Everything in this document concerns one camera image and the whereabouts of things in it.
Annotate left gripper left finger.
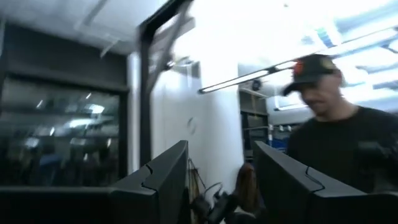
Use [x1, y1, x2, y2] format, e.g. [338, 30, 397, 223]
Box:
[109, 139, 190, 224]

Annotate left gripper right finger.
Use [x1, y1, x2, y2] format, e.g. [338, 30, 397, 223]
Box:
[252, 140, 368, 224]

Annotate brown hanging object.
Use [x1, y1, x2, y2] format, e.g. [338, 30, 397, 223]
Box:
[233, 162, 259, 214]

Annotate person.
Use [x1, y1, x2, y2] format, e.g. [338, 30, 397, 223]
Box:
[285, 73, 398, 194]

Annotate dark metal shelf rack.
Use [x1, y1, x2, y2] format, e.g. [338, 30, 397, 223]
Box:
[238, 88, 271, 161]

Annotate dark glass window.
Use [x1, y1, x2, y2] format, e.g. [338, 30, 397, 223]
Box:
[0, 73, 129, 188]

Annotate long overhead LED light bar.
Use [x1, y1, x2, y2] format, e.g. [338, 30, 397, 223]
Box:
[197, 26, 398, 95]

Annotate person's cap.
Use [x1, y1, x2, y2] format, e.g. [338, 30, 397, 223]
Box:
[282, 53, 341, 96]

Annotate black cable bundle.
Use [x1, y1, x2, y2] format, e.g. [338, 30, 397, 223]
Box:
[188, 158, 239, 224]

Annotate black aluminium rig frame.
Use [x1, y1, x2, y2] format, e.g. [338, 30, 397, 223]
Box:
[137, 0, 195, 167]

